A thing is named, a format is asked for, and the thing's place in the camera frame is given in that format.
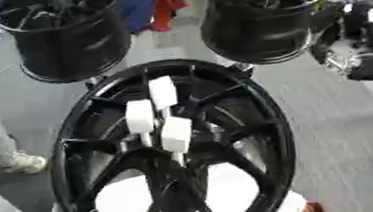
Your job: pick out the red cloth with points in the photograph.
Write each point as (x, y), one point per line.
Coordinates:
(165, 4)

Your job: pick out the black spoked wheel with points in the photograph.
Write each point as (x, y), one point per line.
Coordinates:
(269, 128)

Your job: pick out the blue cloth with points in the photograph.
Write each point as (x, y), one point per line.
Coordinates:
(136, 4)

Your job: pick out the black wheel rim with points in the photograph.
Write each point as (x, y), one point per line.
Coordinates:
(258, 32)
(72, 47)

